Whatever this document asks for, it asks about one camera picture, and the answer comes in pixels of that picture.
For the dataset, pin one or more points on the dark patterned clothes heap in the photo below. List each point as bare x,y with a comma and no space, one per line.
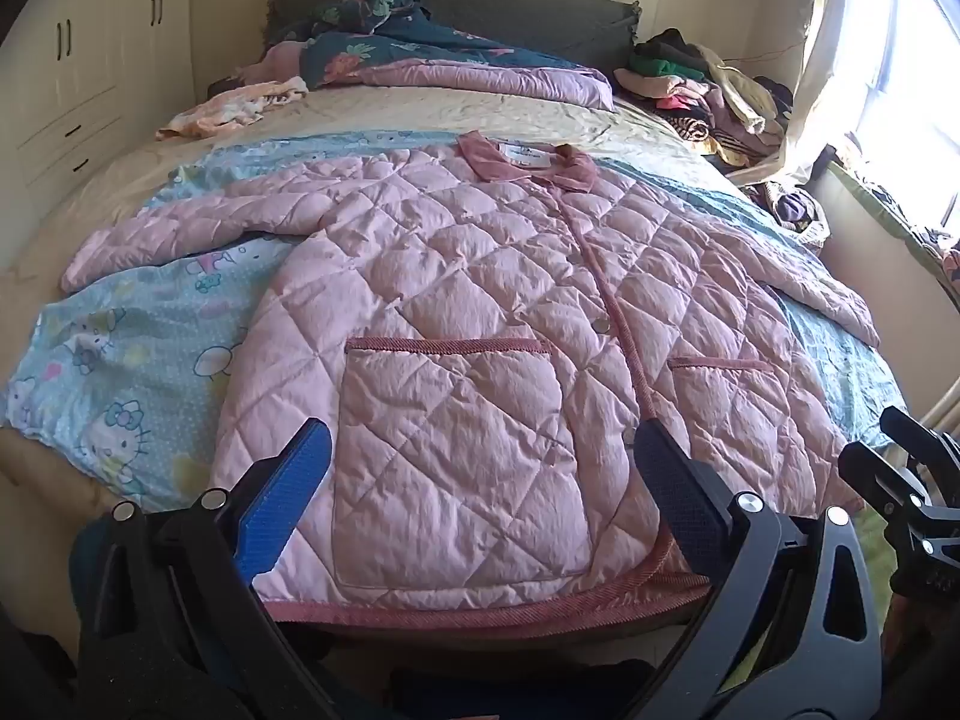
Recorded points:
795,210

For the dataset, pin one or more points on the dark teal floral quilt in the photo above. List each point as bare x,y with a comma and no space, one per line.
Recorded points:
352,52

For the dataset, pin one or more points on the green windowsill cover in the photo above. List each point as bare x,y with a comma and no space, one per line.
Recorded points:
877,202

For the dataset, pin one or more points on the pink quilted jacket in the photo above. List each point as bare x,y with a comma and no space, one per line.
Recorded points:
487,277

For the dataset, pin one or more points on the bed with beige sheet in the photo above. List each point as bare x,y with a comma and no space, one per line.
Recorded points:
375,109

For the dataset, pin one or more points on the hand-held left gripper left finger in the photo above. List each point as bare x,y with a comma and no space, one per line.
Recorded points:
285,495

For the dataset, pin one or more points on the peach patterned cloth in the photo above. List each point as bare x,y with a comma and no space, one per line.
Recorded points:
225,109

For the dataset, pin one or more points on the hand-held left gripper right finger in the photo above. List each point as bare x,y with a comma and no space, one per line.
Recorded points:
682,495

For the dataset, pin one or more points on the green fuzzy cloth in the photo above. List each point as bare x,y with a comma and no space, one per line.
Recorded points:
881,562

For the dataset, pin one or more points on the blue cartoon print blanket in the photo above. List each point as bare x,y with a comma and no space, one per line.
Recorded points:
112,345

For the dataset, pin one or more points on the cream curtain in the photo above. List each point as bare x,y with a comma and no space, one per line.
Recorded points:
832,52

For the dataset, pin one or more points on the pile of mixed clothes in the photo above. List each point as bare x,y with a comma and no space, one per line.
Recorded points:
697,82

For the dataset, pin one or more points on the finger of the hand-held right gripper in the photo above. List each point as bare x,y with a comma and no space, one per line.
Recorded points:
870,469
919,435

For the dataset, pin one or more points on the cream wardrobe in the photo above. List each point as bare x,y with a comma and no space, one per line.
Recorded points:
90,90

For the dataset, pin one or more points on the window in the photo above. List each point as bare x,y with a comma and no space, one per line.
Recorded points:
922,75

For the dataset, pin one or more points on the pink pillow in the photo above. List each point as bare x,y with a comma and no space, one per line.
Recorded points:
281,60

